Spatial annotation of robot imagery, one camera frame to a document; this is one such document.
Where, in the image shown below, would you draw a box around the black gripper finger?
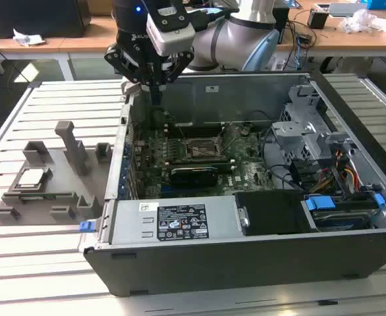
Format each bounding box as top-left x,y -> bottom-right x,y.
103,41 -> 157,107
155,48 -> 196,107

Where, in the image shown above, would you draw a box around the silver CPU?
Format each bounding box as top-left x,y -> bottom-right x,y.
16,168 -> 46,189

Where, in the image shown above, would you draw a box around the CPU socket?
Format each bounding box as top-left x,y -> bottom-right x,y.
184,136 -> 223,161

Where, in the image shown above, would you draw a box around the large black box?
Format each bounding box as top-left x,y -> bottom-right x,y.
0,0 -> 92,39

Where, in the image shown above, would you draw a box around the crumpled white paper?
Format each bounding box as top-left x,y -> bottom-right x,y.
13,28 -> 46,47

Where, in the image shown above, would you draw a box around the tall black box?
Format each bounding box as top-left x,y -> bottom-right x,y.
271,6 -> 290,45

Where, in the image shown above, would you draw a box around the black graphics card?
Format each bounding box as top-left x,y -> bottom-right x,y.
169,165 -> 220,190

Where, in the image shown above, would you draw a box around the green motherboard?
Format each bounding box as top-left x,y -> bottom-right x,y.
130,123 -> 276,200

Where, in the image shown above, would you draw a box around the grey parts rack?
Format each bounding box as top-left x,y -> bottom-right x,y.
0,120 -> 113,227

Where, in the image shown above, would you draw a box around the metal drive cage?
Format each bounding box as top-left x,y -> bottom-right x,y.
271,84 -> 357,162

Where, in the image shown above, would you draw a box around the small black box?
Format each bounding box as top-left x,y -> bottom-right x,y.
307,9 -> 329,30

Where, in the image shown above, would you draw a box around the green RAM stick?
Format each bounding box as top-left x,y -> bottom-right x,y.
18,193 -> 74,201

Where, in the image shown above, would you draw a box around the black office chair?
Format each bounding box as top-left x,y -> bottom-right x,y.
319,56 -> 345,74

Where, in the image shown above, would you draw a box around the black rating label sticker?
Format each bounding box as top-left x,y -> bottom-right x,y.
155,203 -> 211,241

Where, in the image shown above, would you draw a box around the silver power supply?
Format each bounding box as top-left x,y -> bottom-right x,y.
109,196 -> 246,246

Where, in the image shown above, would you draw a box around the black plastic shroud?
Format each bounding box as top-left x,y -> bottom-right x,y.
234,190 -> 310,237

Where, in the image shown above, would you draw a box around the clear plastic bag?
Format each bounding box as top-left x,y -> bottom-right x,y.
338,9 -> 386,34

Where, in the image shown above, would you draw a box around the hard disk blue carrier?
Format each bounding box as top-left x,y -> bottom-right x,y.
300,194 -> 386,232

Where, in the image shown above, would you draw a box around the black PC case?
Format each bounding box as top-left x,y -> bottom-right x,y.
77,70 -> 386,297

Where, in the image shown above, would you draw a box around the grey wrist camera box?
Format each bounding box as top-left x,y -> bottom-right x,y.
146,0 -> 196,57

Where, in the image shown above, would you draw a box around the black drive cables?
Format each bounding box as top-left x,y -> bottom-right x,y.
262,128 -> 316,195

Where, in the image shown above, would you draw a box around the coloured wire bundle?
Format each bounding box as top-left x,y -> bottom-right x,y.
331,149 -> 361,195

